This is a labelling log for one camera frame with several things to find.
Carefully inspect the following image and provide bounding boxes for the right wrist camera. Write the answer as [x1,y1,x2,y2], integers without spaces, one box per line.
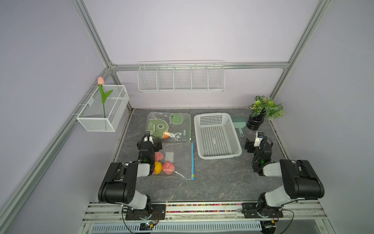
[254,131,266,147]

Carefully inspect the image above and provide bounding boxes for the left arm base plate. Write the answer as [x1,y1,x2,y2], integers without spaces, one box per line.
[125,203,166,221]

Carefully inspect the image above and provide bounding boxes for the white mesh wall basket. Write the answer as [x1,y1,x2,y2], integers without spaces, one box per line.
[73,85,130,132]

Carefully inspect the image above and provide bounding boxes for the clear blue-zipper bag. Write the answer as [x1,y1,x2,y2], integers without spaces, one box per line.
[153,143,192,180]

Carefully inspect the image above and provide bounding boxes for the white plastic basket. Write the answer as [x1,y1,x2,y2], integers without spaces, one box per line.
[193,113,242,160]

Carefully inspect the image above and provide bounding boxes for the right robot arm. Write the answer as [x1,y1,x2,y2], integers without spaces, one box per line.
[244,132,325,213]

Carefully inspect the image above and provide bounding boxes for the white wire wall shelf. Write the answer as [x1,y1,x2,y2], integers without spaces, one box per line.
[137,60,226,93]

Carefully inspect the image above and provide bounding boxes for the potted green plant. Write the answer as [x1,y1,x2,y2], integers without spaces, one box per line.
[246,96,284,131]

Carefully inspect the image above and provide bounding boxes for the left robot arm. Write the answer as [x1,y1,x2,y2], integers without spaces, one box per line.
[98,131,162,213]

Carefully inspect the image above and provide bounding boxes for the yellow peach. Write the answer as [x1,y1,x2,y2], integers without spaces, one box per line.
[153,161,162,175]

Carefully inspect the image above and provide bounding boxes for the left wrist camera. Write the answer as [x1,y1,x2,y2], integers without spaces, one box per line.
[143,132,154,144]

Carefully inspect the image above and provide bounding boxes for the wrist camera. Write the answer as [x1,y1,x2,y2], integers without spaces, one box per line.
[143,132,154,144]
[254,131,266,147]

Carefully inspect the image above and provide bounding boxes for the pink artificial tulip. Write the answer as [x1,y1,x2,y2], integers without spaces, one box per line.
[97,77,113,118]

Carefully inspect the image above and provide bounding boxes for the red peach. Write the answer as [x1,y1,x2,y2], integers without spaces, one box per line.
[162,161,175,175]
[154,152,164,161]

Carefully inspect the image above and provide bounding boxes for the green printed zip-top bag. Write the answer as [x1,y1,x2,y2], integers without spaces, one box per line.
[146,112,192,143]

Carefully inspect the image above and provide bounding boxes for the green dustpan scoop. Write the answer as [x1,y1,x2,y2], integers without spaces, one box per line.
[232,116,246,137]

